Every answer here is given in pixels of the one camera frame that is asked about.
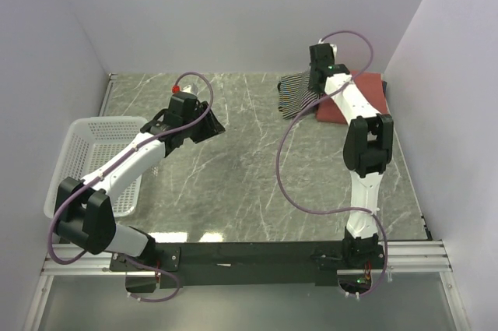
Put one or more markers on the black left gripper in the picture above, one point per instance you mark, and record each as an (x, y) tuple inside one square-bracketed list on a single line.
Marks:
[(212, 127)]

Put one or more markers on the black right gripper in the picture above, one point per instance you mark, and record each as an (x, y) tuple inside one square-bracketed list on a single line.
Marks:
[(311, 86)]

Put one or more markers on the black white striped tank top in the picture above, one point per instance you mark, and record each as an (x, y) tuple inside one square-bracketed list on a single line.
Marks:
[(295, 94)]

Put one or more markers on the red printed tank top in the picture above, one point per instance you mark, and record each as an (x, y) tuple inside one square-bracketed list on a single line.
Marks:
[(364, 97)]

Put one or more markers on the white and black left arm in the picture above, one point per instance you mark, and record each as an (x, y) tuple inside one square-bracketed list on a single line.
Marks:
[(83, 212)]

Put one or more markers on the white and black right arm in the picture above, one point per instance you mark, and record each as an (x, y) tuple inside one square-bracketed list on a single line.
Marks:
[(366, 153)]

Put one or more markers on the white plastic laundry basket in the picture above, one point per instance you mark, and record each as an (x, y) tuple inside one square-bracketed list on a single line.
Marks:
[(89, 144)]

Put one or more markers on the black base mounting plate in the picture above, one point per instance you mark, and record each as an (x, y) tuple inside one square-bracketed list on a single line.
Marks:
[(274, 262)]

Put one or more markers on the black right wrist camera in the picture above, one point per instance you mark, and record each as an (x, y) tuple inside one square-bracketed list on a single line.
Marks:
[(322, 55)]

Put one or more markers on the aluminium rail frame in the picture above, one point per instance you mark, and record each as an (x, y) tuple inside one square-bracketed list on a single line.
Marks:
[(403, 257)]

